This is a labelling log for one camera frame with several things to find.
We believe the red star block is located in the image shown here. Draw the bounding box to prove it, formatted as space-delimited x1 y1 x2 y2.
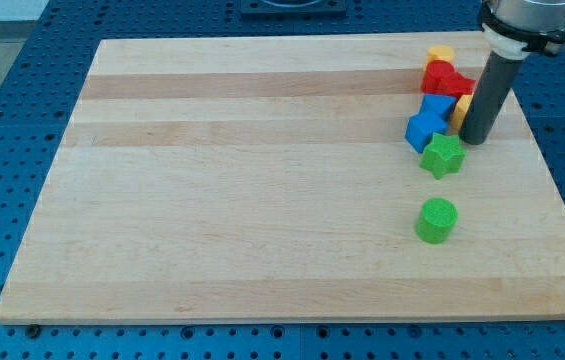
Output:
436 72 476 99

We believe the blue triangular block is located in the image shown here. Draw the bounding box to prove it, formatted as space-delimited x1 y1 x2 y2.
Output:
419 93 456 121

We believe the green star block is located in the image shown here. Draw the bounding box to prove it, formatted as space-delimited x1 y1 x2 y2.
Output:
419 133 466 179

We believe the large wooden board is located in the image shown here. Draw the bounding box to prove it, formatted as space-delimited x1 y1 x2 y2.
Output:
0 32 565 325

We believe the green cylinder block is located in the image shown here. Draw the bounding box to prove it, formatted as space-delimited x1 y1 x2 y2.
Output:
415 198 459 244

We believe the blue cube block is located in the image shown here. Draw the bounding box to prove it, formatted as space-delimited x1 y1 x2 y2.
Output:
404 111 448 153

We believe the red cylinder block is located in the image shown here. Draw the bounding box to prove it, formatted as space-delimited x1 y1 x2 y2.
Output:
421 60 455 94

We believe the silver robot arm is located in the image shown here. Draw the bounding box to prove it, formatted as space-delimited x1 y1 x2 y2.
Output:
477 0 565 61

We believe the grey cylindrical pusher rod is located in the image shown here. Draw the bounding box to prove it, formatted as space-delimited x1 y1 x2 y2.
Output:
459 51 523 145

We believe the yellow block behind rod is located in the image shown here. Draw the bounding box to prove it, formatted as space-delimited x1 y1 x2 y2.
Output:
449 94 473 131

